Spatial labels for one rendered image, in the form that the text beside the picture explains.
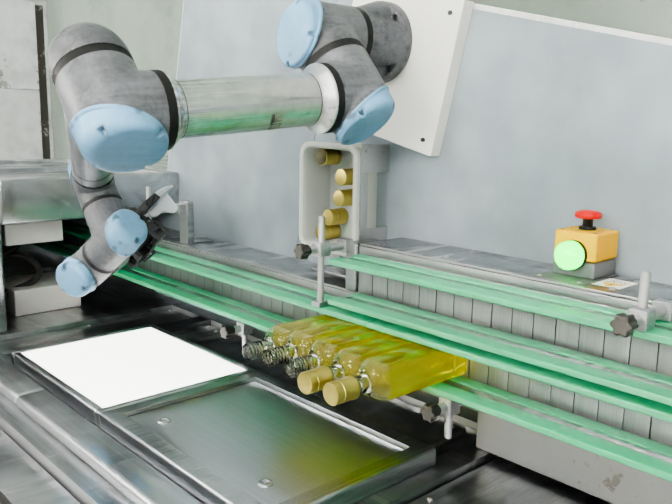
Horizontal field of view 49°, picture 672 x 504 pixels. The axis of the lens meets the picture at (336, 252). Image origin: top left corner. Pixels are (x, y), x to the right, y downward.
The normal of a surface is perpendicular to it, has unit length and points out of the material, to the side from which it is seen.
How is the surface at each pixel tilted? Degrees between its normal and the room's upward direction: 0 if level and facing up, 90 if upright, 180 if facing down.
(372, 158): 90
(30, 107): 90
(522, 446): 0
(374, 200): 90
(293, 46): 7
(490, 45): 0
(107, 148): 84
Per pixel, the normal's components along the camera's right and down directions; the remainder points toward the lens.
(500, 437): -0.73, 0.11
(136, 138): 0.30, 0.87
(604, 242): 0.68, 0.14
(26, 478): 0.02, -0.98
